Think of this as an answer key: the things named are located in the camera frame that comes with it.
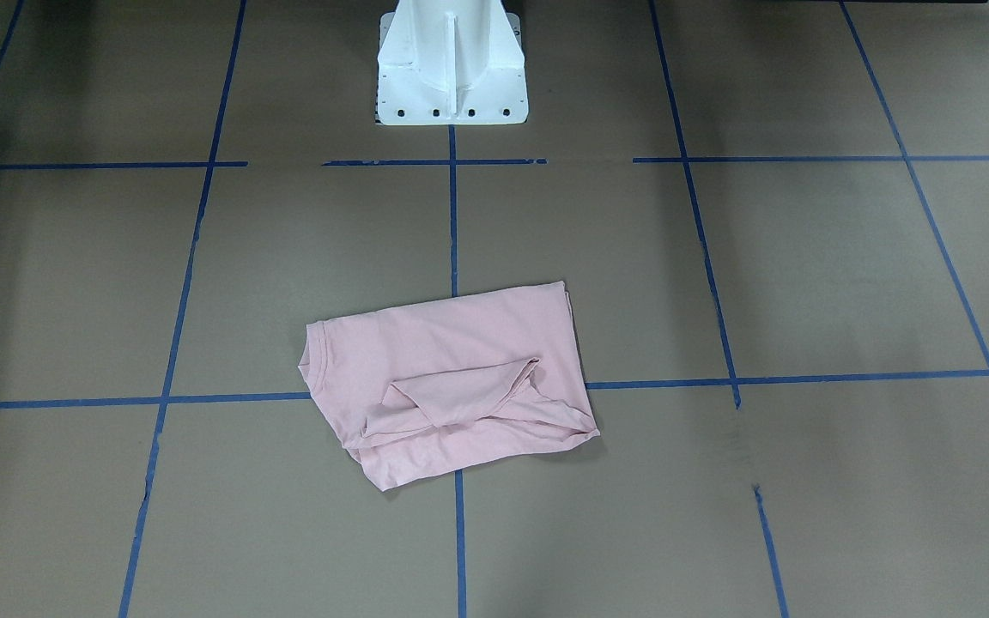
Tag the pink Snoopy t-shirt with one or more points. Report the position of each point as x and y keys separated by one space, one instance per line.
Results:
x=418 y=391

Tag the brown paper table cover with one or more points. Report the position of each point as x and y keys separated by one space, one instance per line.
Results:
x=772 y=218

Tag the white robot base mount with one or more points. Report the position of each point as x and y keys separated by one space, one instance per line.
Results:
x=451 y=63

